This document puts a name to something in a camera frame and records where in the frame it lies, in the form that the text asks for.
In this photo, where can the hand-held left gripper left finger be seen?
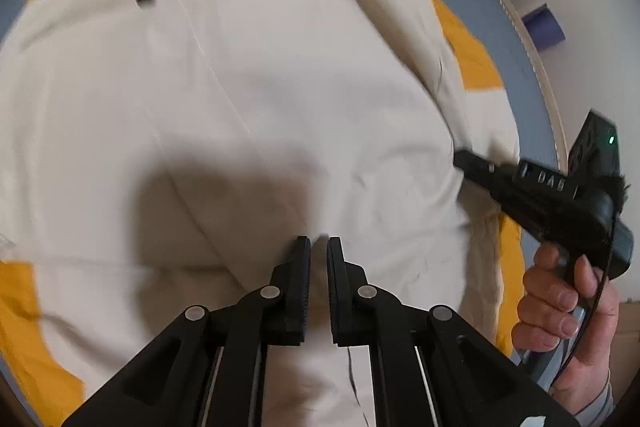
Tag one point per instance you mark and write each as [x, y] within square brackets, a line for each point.
[296, 289]

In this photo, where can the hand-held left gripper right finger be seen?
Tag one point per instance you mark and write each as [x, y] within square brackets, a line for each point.
[341, 289]

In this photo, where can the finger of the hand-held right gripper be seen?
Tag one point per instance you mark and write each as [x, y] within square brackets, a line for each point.
[480, 169]

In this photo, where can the beige and yellow hooded jacket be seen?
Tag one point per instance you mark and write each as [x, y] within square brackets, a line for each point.
[250, 82]

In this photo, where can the person's right forearm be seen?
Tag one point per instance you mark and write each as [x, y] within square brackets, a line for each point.
[595, 409]

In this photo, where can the person's right hand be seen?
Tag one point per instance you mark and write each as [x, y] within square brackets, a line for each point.
[565, 307]

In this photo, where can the wooden bed frame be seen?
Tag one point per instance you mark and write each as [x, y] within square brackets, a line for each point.
[546, 99]

